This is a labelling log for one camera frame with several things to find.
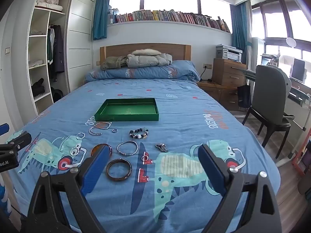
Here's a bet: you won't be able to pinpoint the green rectangular tray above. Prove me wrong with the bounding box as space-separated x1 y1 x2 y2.
94 98 159 122

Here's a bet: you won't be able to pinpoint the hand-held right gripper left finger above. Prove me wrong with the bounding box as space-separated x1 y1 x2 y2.
21 144 112 233

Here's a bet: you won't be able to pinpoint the white wardrobe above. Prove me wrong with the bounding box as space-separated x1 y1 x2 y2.
26 0 96 115

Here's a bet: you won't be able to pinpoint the blue curtain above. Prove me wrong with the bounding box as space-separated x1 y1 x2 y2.
93 0 111 41
229 2 252 65

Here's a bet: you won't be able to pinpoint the dark and white beaded bracelet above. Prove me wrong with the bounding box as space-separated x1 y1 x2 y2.
129 128 149 140

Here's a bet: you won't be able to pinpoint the white furry pillow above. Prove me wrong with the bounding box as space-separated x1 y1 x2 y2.
132 49 161 56

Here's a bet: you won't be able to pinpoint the white printer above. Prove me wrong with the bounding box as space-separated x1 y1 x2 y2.
215 44 243 63

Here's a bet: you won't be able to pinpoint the wooden chest of drawers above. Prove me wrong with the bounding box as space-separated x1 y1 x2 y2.
212 58 249 87

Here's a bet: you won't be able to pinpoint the silver bangle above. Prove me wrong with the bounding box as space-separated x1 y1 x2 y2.
117 140 139 156

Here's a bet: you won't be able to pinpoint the olive green jacket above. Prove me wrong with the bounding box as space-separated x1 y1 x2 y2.
100 56 128 71

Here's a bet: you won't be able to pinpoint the blue pillow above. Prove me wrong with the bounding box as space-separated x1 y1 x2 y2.
85 60 201 83

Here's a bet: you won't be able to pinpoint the grey down jacket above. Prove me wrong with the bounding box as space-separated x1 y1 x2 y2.
126 53 173 69

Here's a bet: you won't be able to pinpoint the hanging dark clothes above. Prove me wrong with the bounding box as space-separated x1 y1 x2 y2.
47 24 65 81

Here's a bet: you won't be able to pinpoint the round white lamp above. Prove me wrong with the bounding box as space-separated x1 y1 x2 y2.
286 37 297 54

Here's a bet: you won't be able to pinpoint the black power cable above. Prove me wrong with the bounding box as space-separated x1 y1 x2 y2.
200 68 215 83

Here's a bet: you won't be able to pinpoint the dark brown bangle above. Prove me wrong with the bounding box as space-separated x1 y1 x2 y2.
107 158 132 182

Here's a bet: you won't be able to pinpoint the wooden nightstand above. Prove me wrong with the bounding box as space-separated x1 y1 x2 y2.
197 81 241 111

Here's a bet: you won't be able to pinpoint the wooden headboard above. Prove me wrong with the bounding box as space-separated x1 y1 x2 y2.
100 43 192 66

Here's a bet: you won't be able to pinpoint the white folded clothing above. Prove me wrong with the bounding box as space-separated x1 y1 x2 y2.
28 59 47 69

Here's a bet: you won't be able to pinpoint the blue dinosaur print blanket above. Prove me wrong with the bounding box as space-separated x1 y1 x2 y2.
5 79 280 233

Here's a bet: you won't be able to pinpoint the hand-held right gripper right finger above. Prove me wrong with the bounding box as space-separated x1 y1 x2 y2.
197 143 283 233

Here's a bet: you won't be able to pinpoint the silver bead chain bracelet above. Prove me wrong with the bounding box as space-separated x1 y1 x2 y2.
88 122 112 136

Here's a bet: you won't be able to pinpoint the black folded clothing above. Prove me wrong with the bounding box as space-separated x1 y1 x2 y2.
31 78 45 97

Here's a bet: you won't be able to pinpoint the amber bangle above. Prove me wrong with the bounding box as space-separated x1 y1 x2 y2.
91 143 113 157

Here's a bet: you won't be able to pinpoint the black bag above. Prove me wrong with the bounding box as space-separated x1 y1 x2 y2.
237 85 252 109

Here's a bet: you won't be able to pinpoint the tablet on stand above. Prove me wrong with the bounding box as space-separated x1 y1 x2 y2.
291 58 306 83

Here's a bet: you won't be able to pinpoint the grey chair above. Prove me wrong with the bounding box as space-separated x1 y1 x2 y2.
241 64 292 160

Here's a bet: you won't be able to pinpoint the row of books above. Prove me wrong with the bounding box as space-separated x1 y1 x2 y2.
108 9 231 33

